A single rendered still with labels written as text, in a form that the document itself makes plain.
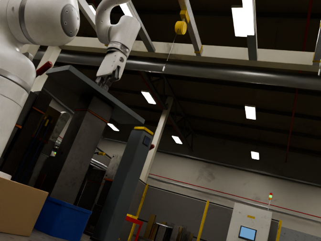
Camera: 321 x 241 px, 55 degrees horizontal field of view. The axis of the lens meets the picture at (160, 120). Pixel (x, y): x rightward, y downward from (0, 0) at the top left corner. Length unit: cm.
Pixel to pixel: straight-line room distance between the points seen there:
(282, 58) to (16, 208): 403
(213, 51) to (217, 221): 478
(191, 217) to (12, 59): 774
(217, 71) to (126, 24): 1061
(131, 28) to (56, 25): 53
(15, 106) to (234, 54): 397
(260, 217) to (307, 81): 562
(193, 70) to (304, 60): 797
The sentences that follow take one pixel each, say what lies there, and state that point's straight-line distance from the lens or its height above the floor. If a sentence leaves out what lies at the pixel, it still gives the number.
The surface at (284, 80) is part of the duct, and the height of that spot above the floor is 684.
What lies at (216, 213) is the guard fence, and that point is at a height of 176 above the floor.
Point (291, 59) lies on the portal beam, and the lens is 440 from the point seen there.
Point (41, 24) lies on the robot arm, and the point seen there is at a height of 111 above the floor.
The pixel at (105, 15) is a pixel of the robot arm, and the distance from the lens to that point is 124.
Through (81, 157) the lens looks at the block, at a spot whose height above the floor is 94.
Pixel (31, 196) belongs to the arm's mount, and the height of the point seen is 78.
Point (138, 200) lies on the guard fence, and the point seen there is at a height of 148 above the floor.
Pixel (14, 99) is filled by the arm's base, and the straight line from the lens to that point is 70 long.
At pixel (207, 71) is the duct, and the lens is 1186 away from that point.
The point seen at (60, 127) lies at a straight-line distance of 126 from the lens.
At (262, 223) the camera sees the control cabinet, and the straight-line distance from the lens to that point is 725.
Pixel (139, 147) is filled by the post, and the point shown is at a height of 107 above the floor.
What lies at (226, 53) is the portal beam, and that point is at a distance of 452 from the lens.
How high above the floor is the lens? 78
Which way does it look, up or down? 20 degrees up
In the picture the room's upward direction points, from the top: 19 degrees clockwise
